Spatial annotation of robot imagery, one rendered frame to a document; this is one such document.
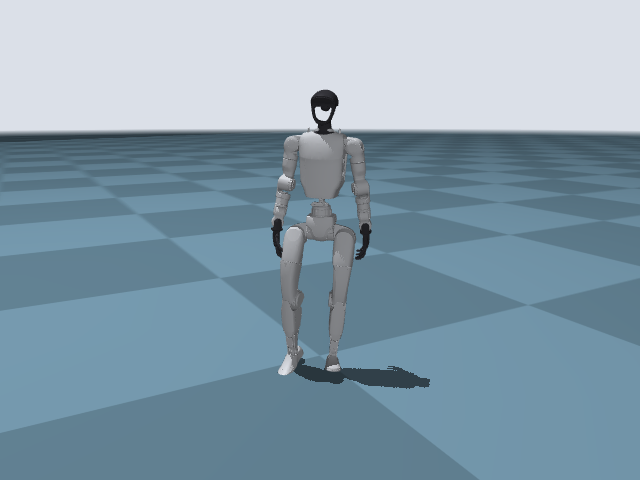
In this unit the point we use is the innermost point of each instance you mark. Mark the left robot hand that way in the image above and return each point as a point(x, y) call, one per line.
point(366, 236)

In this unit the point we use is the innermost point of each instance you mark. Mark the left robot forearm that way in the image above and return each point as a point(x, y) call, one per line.
point(363, 208)

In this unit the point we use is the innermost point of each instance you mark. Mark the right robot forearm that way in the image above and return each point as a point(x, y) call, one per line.
point(281, 203)

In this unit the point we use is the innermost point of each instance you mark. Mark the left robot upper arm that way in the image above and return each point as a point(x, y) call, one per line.
point(355, 148)

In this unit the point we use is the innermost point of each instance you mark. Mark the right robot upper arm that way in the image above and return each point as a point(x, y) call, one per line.
point(291, 147)

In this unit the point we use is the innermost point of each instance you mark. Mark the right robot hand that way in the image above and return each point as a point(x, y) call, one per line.
point(276, 236)

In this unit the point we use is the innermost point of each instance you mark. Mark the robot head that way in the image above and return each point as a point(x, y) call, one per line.
point(324, 99)

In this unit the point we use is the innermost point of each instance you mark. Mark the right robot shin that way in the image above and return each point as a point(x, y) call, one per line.
point(291, 321)

